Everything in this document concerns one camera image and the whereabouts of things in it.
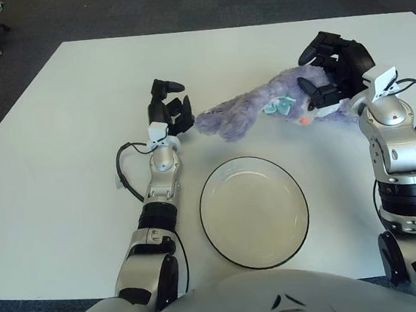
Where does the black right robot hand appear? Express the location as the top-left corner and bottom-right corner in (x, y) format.
(291, 25), (380, 112)

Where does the white plate with black rim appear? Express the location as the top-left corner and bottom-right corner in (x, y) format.
(194, 149), (315, 276)

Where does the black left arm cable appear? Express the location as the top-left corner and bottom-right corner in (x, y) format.
(113, 137), (192, 303)

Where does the purple plush bunny doll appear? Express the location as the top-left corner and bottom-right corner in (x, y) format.
(189, 59), (362, 146)

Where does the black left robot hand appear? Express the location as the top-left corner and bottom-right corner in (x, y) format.
(144, 74), (198, 139)

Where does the grey robot torso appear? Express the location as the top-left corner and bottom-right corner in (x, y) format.
(0, 253), (416, 312)

